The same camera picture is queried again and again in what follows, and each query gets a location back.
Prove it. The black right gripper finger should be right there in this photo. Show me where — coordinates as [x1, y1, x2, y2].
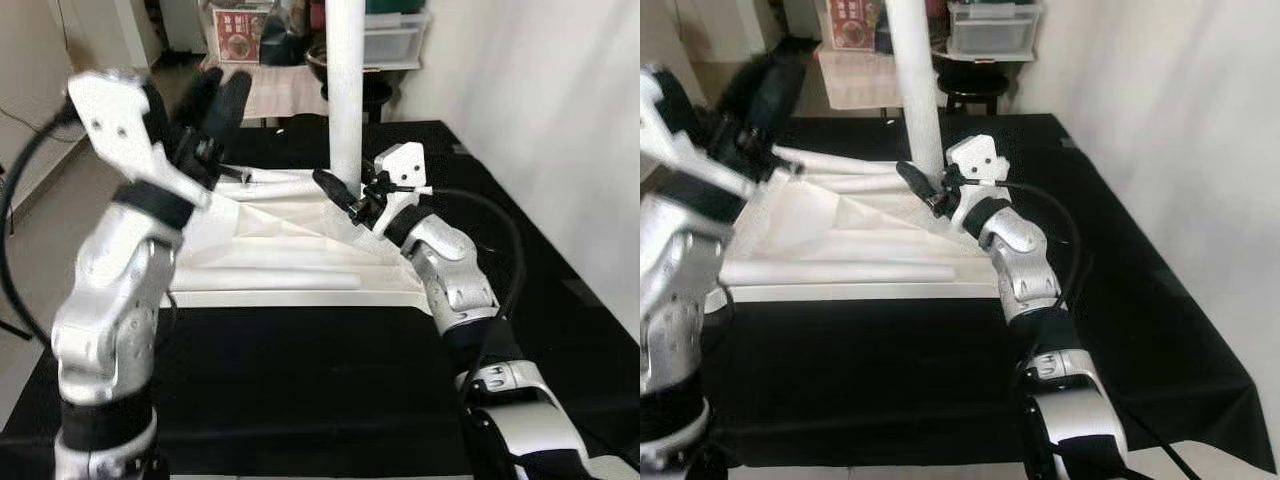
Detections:
[896, 160, 943, 211]
[312, 167, 361, 216]

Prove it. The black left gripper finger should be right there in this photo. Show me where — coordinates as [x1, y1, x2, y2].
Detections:
[715, 50, 776, 126]
[176, 66, 225, 133]
[205, 72, 253, 143]
[765, 38, 819, 131]

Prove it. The white plastic children table top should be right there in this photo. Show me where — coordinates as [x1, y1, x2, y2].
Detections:
[715, 145, 1001, 303]
[163, 165, 433, 309]

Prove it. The pink checked cloth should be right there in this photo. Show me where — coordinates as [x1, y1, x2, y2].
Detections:
[200, 62, 331, 121]
[815, 48, 906, 111]

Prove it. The black round stool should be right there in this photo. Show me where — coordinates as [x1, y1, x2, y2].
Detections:
[320, 78, 393, 126]
[940, 70, 1006, 116]

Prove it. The clear plastic storage box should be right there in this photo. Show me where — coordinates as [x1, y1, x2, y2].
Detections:
[362, 12, 433, 71]
[945, 2, 1043, 59]

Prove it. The black tablecloth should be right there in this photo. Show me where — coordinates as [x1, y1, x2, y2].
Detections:
[0, 120, 641, 471]
[700, 113, 1251, 471]

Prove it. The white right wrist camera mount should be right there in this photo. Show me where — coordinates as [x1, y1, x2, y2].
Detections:
[370, 143, 434, 233]
[945, 135, 1001, 226]

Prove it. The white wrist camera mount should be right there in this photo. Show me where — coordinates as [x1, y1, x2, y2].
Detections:
[945, 135, 1001, 226]
[370, 143, 434, 233]
[640, 65, 756, 201]
[66, 70, 213, 209]

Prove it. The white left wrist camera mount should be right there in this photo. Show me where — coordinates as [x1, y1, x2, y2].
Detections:
[66, 70, 213, 209]
[640, 65, 756, 201]

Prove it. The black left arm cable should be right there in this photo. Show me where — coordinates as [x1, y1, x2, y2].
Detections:
[0, 100, 76, 346]

